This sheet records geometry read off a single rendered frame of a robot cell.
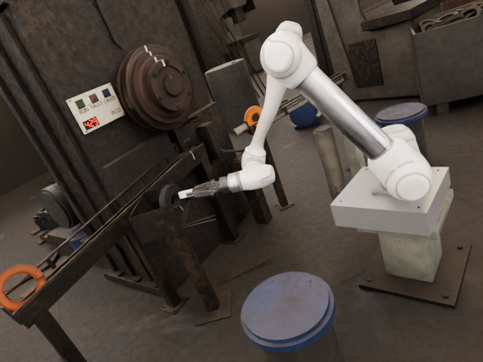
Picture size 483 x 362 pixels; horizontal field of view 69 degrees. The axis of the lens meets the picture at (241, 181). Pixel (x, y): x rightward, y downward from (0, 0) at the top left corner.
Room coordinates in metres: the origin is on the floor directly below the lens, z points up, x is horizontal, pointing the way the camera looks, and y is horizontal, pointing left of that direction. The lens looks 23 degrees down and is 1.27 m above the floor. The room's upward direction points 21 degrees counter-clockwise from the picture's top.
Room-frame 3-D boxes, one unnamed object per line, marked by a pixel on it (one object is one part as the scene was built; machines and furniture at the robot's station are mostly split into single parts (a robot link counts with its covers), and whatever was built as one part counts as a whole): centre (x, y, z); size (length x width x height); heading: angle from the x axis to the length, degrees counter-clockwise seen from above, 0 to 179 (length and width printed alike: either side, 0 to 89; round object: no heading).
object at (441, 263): (1.27, -0.63, 0.16); 0.40 x 0.40 x 0.31; 43
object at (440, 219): (1.27, -0.63, 0.33); 0.32 x 0.32 x 0.04; 43
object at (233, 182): (1.46, 0.03, 0.67); 0.09 x 0.06 x 0.09; 171
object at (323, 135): (2.14, -0.61, 0.26); 0.12 x 0.12 x 0.52
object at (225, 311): (1.50, 0.39, 0.36); 0.26 x 0.20 x 0.72; 171
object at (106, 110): (1.90, 0.56, 1.15); 0.26 x 0.02 x 0.18; 136
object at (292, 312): (0.90, 0.01, 0.22); 0.32 x 0.32 x 0.43
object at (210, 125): (2.25, 0.09, 0.68); 0.11 x 0.08 x 0.24; 46
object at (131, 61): (2.07, 0.25, 1.11); 0.47 x 0.06 x 0.47; 136
